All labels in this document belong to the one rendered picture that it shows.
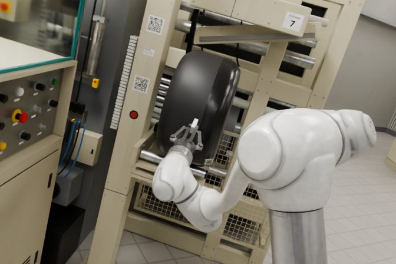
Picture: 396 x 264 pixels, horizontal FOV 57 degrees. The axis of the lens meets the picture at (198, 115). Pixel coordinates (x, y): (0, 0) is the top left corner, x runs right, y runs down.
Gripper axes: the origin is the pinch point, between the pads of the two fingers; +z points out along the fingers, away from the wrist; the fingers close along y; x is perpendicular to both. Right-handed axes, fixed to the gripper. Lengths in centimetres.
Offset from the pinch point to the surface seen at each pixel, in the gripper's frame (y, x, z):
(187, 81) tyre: 9.3, -9.0, 18.8
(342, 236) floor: -150, 164, 150
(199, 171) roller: -6.7, 33.1, 14.8
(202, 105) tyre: -0.1, -2.7, 13.1
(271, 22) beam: -19, -31, 66
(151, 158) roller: 17.1, 34.0, 14.0
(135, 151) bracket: 24.7, 30.8, 11.1
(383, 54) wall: -296, 131, 709
